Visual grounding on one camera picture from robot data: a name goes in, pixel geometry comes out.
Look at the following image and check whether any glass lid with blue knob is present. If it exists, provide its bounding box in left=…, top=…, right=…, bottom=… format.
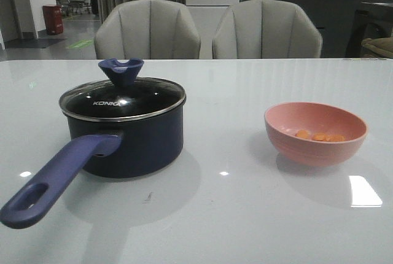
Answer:
left=59, top=58, right=186, bottom=122

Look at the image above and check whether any pink plastic bowl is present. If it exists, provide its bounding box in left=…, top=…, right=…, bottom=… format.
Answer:
left=264, top=102, right=368, bottom=166

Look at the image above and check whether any dark blue saucepan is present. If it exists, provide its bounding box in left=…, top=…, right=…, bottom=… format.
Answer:
left=1, top=102, right=185, bottom=229

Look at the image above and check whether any left beige upholstered chair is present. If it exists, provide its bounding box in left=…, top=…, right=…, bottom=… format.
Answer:
left=94, top=0, right=201, bottom=60

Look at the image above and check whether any beige upholstered chair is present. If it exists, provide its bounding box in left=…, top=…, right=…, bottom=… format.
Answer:
left=94, top=0, right=201, bottom=60
left=212, top=0, right=323, bottom=59

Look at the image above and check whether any right beige upholstered chair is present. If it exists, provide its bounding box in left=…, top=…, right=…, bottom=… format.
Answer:
left=212, top=0, right=323, bottom=59

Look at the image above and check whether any olive cushion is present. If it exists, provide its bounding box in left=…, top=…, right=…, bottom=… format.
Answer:
left=361, top=37, right=393, bottom=59

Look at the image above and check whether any dark side table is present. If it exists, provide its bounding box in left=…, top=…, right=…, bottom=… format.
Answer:
left=345, top=2, right=392, bottom=58

